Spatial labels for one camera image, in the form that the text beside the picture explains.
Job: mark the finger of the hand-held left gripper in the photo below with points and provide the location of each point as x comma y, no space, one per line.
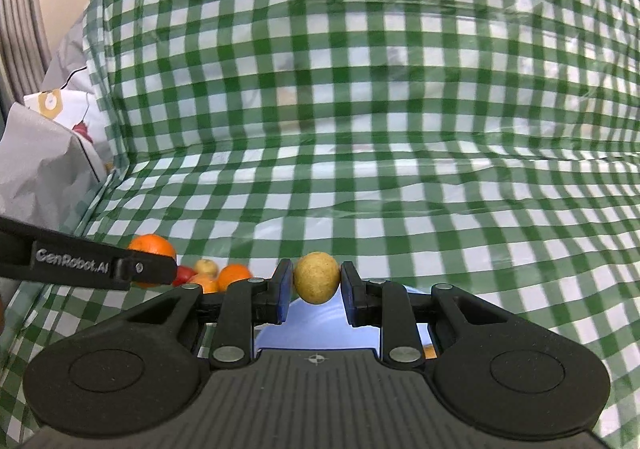
75,259

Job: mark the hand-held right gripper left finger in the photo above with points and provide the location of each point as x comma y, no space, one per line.
281,290

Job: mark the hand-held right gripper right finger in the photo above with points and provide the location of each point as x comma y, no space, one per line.
349,293

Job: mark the yellow-brown round fruit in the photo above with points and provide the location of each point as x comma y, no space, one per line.
316,277

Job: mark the light blue plate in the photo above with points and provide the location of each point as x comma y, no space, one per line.
320,329

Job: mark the large orange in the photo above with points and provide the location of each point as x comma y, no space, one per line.
150,245

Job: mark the small yellow apple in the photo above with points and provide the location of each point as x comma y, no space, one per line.
205,266

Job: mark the small red fruit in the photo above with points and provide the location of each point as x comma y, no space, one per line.
186,274

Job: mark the white printed bag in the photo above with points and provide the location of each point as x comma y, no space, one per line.
65,104

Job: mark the green checkered tablecloth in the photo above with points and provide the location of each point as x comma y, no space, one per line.
350,129

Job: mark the pale grey plastic sheet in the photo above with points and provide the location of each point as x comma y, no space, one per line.
70,54

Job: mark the grey ribbed curtain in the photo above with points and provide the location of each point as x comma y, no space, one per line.
20,29

